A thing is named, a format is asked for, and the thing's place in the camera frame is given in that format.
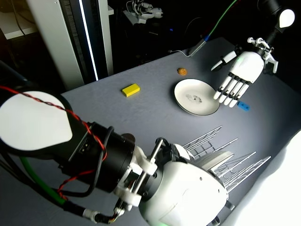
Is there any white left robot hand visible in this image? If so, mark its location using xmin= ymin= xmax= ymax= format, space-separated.
xmin=211 ymin=44 xmax=265 ymax=108

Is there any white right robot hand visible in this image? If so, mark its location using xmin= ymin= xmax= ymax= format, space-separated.
xmin=138 ymin=138 xmax=229 ymax=226

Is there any white plate with hedgehog print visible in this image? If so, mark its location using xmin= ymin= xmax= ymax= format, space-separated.
xmin=188 ymin=150 xmax=235 ymax=176
xmin=174 ymin=79 xmax=221 ymax=116

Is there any white shelf board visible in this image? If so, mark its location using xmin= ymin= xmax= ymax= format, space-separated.
xmin=0 ymin=10 xmax=39 ymax=40

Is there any blue block with holes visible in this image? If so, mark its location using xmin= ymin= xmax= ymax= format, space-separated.
xmin=237 ymin=101 xmax=251 ymax=112

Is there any silver bar device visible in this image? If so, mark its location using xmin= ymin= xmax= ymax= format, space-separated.
xmin=189 ymin=39 xmax=207 ymax=57

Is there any brown chocolate sandwich cookie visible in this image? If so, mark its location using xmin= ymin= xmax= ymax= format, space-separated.
xmin=121 ymin=133 xmax=136 ymax=143

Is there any yellow rectangular block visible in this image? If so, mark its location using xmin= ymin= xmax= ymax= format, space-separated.
xmin=121 ymin=83 xmax=141 ymax=97

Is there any white column with light strip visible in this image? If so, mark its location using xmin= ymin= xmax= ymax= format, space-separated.
xmin=25 ymin=0 xmax=114 ymax=91

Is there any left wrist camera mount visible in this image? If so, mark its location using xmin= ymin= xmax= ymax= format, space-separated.
xmin=264 ymin=55 xmax=279 ymax=74

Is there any thin green cable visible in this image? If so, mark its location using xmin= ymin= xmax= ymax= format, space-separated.
xmin=206 ymin=0 xmax=238 ymax=40

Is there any silver wire dish rack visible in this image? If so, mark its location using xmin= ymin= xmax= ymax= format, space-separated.
xmin=182 ymin=125 xmax=272 ymax=211

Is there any thin white cable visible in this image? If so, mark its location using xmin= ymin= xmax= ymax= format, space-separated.
xmin=168 ymin=49 xmax=191 ymax=58

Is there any white device with cables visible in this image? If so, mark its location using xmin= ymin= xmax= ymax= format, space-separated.
xmin=124 ymin=0 xmax=164 ymax=24

